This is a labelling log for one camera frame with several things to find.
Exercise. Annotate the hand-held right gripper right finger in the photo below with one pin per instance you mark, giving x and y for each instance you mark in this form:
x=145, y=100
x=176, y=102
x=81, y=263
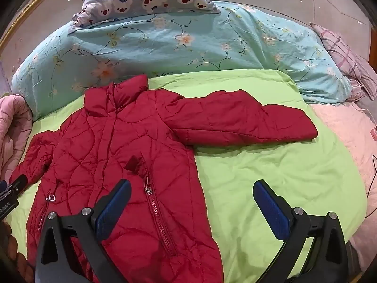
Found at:
x=272, y=212

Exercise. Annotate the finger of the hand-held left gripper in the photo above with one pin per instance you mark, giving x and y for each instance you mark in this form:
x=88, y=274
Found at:
x=19, y=182

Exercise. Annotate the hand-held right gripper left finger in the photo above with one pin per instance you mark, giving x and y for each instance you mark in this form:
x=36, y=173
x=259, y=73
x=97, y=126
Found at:
x=113, y=210

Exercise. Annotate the red quilted jacket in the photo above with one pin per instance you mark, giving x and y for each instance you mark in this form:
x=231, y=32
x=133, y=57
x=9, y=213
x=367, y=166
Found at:
x=123, y=141

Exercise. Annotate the light green blanket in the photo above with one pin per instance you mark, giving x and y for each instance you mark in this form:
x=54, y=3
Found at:
x=265, y=165

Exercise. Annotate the pink quilted comforter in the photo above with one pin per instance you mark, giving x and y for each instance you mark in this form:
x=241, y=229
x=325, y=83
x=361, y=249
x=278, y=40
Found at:
x=14, y=123

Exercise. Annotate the pale pink bed pad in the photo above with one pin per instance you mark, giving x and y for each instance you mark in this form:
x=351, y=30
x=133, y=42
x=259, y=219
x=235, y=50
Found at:
x=353, y=135

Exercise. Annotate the red power strip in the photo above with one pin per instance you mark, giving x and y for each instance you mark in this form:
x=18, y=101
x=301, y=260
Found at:
x=374, y=134

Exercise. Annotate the gold framed landscape painting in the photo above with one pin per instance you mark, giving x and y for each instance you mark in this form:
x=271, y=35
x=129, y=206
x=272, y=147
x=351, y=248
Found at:
x=17, y=25

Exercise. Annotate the pink plaid pillow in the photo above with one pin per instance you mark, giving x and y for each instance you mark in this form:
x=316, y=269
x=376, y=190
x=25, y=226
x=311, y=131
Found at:
x=347, y=56

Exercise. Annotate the teal floral quilt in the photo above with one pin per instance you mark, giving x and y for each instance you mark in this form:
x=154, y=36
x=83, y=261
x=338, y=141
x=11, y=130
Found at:
x=182, y=50

